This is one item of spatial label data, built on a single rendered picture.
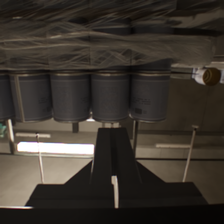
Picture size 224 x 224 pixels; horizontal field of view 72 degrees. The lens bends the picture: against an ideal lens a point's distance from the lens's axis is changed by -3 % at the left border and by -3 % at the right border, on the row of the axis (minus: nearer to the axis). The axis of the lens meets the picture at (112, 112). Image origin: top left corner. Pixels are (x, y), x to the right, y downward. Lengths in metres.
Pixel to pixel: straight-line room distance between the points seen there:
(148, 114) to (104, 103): 0.07
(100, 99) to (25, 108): 0.12
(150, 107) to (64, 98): 0.14
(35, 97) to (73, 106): 0.06
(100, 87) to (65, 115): 0.07
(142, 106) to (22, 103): 0.19
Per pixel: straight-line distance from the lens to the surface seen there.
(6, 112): 0.33
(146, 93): 0.26
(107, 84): 0.25
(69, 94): 0.26
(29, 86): 0.28
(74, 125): 9.05
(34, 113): 0.29
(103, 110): 0.26
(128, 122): 2.87
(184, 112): 3.37
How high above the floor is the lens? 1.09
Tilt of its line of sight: 16 degrees up
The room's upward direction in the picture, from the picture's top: 178 degrees counter-clockwise
